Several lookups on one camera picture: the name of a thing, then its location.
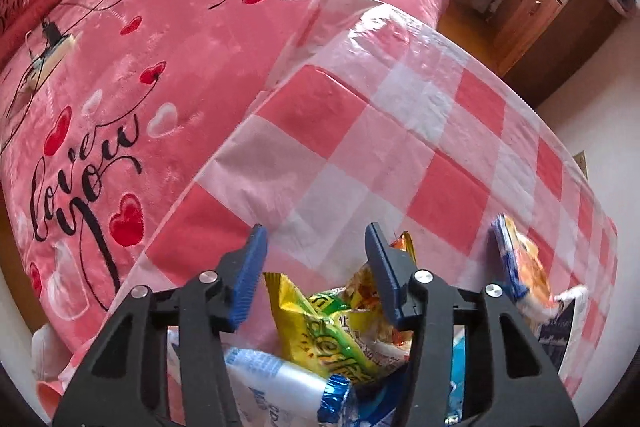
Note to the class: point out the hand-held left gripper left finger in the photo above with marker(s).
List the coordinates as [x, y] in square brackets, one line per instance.
[247, 277]

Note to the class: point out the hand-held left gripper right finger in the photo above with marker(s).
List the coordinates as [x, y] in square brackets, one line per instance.
[381, 269]

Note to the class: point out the yellow green snack packet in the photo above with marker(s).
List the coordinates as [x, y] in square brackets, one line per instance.
[310, 332]

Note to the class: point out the yellow noodle packet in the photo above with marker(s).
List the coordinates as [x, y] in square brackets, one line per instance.
[362, 289]

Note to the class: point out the white plastic bottle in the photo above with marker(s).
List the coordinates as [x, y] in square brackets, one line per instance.
[280, 377]

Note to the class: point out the red white checked tablecloth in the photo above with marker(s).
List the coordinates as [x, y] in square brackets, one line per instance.
[400, 132]

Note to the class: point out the orange blue snack packet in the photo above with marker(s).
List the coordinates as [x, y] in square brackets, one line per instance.
[525, 267]

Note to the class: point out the dark blue carton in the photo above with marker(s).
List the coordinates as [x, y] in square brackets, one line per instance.
[555, 337]

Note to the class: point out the pink heart printed blanket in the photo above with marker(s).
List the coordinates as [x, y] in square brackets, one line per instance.
[175, 32]

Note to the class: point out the brown wooden cabinet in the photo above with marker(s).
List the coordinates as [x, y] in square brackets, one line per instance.
[530, 17]

